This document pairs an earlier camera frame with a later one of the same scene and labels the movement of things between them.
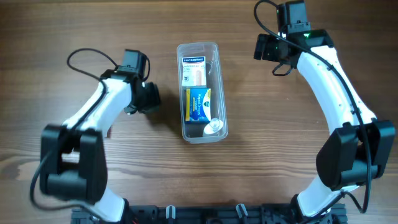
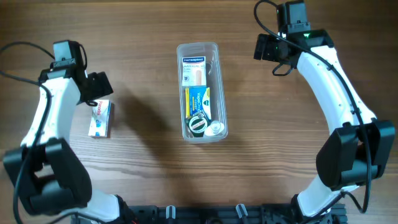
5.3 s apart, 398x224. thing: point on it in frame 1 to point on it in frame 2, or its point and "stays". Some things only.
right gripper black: [262, 47] stays
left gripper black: [152, 98] to [97, 86]
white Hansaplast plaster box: [194, 71] stays
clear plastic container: [203, 92] stays
